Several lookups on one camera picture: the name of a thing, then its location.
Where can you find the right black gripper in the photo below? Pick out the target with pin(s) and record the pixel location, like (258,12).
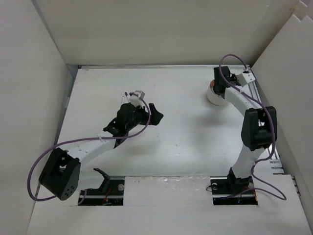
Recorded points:
(234,78)

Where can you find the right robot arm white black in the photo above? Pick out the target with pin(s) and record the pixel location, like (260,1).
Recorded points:
(259,128)

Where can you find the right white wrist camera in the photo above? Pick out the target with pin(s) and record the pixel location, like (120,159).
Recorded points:
(245,78)

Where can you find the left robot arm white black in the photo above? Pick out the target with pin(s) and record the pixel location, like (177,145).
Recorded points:
(61,172)

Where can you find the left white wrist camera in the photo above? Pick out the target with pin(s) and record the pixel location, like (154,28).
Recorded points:
(135,98)

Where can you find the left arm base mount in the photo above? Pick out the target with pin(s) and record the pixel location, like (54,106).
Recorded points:
(100,189)

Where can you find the purple capped pen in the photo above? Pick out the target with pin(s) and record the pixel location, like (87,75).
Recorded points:
(127,97)

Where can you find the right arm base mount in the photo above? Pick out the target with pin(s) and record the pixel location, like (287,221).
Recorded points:
(228,190)

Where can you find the white round divided container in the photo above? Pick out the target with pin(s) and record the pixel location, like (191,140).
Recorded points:
(214,98)

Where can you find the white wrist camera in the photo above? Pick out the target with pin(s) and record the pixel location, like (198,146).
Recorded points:
(245,78)
(135,98)

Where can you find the orange highlighter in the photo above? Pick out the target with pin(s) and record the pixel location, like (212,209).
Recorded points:
(212,83)

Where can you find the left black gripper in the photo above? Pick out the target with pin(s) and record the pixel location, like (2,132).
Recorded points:
(155,116)

